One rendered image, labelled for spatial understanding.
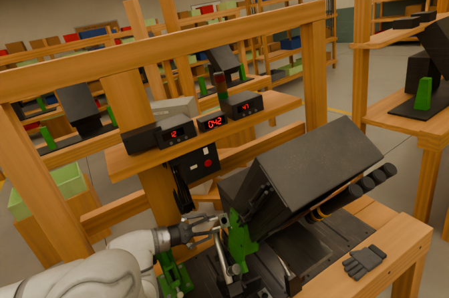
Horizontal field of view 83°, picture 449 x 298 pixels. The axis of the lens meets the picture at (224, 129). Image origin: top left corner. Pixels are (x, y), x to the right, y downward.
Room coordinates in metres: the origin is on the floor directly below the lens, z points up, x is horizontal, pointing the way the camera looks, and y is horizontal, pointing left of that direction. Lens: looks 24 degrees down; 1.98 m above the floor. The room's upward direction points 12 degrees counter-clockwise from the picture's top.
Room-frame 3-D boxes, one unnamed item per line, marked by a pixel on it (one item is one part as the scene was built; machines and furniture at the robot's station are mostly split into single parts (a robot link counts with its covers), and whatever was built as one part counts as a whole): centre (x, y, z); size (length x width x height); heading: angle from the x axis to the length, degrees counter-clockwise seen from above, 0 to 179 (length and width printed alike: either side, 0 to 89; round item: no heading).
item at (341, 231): (0.84, -0.03, 0.89); 1.10 x 0.42 x 0.02; 113
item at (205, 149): (0.99, 0.15, 1.42); 0.17 x 0.12 x 0.15; 113
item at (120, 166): (1.08, 0.07, 1.52); 0.90 x 0.25 x 0.04; 113
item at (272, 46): (10.78, -2.27, 0.37); 1.20 x 0.81 x 0.74; 119
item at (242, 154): (1.18, 0.11, 1.23); 1.30 x 0.05 x 0.09; 113
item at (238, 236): (0.75, 0.01, 1.17); 0.13 x 0.12 x 0.20; 113
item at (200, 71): (8.94, -0.39, 1.12); 3.22 x 0.55 x 2.23; 117
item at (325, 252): (0.78, -0.15, 1.11); 0.39 x 0.16 x 0.03; 23
